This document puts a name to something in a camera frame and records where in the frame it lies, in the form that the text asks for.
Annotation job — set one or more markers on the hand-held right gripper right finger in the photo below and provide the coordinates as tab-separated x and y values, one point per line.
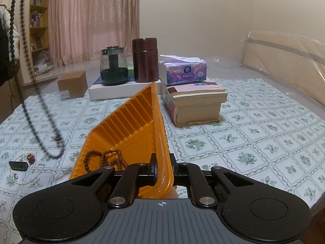
175	172

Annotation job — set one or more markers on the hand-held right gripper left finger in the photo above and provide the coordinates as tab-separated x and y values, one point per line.
153	175

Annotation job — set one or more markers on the orange plastic tray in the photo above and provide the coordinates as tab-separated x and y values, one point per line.
132	124

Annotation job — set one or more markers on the small black case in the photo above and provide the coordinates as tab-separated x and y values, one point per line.
18	165

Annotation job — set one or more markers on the pink cover book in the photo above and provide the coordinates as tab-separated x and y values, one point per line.
200	91

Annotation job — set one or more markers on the floral green white tablecloth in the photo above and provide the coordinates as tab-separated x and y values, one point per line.
254	132

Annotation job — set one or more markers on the flat white box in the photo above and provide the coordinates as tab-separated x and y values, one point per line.
114	91

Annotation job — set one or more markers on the purple tissue pack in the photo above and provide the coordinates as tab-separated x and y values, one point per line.
182	73

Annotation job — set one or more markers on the small green box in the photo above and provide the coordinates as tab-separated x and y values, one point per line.
130	71

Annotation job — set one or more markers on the glass teapot green base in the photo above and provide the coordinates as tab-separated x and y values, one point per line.
114	73

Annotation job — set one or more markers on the dark brown metal canister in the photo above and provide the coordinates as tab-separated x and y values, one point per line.
146	61

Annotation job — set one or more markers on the brown cardboard box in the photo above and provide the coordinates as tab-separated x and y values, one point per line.
73	85

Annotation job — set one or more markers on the plastic-wrapped beige furniture panel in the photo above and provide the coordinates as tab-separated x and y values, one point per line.
287	63

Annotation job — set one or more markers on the white plastic bag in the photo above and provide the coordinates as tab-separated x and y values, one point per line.
43	63

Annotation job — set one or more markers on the pink curtain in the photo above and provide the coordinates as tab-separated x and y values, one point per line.
94	22

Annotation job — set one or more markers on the wooden bookshelf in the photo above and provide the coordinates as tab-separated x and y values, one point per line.
40	33

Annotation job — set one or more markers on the black puffer jacket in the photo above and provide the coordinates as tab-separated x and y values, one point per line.
6	63

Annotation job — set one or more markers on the white puffer jacket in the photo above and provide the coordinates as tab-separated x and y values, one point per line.
14	30

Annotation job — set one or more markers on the small picture frame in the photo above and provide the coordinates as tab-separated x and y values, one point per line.
38	42

